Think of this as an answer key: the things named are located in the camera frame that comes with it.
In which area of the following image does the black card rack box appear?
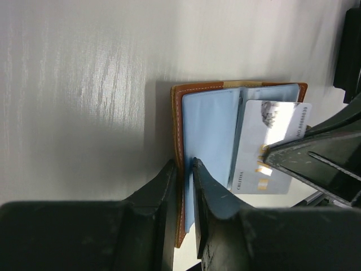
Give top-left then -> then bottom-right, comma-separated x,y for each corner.
333,7 -> 360,104

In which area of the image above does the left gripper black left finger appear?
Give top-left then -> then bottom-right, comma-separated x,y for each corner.
120,160 -> 177,270

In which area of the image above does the white gold VIP card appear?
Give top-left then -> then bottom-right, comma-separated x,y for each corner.
230,100 -> 312,195

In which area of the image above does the brown leather card holder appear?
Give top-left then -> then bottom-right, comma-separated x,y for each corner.
170,81 -> 308,248

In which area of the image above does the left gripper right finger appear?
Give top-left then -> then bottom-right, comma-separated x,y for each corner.
192,158 -> 251,270

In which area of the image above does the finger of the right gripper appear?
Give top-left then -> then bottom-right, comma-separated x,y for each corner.
263,95 -> 360,206

